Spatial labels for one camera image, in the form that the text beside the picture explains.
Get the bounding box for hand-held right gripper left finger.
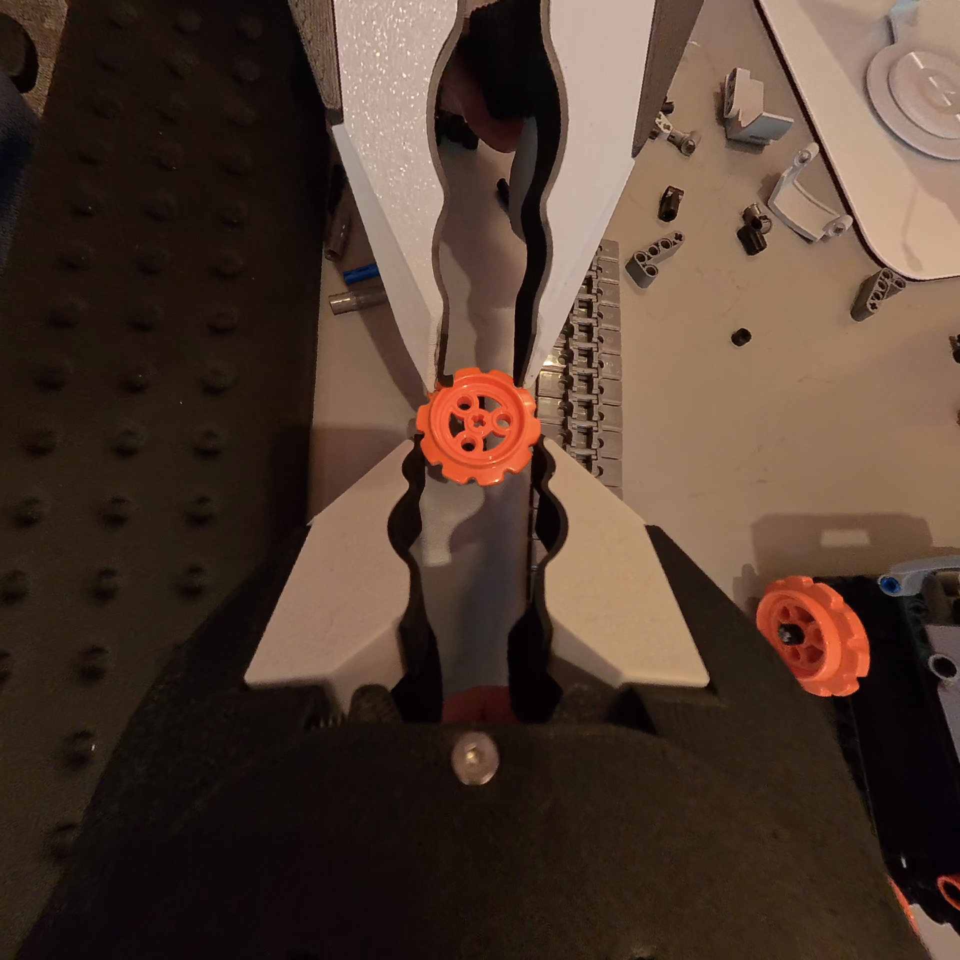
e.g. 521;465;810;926
243;438;436;710

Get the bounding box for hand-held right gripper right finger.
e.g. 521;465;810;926
528;437;711;710

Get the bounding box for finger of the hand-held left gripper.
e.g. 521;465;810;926
513;0;659;387
328;0;460;391

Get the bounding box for orange gear-edged wheel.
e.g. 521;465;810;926
414;367;541;489

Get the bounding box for grey toy track chain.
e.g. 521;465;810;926
528;240;625;594

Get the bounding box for person's left hand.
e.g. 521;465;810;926
463;66;526;153

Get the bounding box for light grey holed curved panel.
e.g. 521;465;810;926
722;67;795;144

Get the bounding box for dark grey long bent liftarm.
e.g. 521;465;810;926
624;231;685;288

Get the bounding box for black axle pin connector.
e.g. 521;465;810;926
736;204;774;256

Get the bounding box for toy vehicle with orange wheels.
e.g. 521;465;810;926
753;555;960;939

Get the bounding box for dark studded panel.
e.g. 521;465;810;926
0;0;331;901

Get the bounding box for dark grey short bent liftarm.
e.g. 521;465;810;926
849;267;907;322

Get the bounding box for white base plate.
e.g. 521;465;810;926
757;0;960;282

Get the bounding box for grey metal disc bracket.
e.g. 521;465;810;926
866;0;960;161

